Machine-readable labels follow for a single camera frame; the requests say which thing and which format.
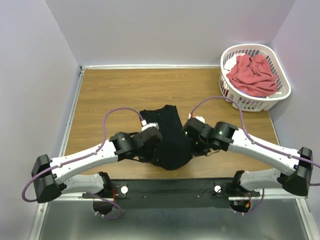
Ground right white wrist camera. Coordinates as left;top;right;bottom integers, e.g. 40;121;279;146
188;113;206;124

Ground left silver bolt knob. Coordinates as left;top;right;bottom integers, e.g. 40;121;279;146
120;185;129;195

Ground white laundry basket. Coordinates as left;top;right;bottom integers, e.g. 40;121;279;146
219;44;292;112

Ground purple cable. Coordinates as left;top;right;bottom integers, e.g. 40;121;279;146
189;95;320;216
21;107;145;220

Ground aluminium frame rail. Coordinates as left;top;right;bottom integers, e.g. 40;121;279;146
39;178;308;201

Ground white cloth in basket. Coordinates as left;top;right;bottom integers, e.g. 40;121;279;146
223;53;245;74

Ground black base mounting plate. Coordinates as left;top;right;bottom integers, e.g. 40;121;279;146
97;177;247;209

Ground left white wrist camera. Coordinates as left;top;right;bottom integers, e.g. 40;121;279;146
141;119;159;132

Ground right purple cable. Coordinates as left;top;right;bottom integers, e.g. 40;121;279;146
189;95;320;216

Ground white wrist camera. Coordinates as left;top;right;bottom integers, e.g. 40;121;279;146
141;119;159;132
188;113;206;124

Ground silver bolt knob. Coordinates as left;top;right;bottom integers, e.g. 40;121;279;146
120;185;129;195
214;185;222;193

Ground red t-shirt in basket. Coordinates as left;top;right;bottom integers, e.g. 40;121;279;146
225;54;278;98

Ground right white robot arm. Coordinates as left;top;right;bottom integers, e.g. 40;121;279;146
182;117;313;197

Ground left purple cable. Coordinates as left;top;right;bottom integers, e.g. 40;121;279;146
21;107;145;220

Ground black t-shirt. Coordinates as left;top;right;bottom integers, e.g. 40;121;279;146
139;105;192;171

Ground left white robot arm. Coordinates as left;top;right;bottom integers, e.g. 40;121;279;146
31;125;163;203

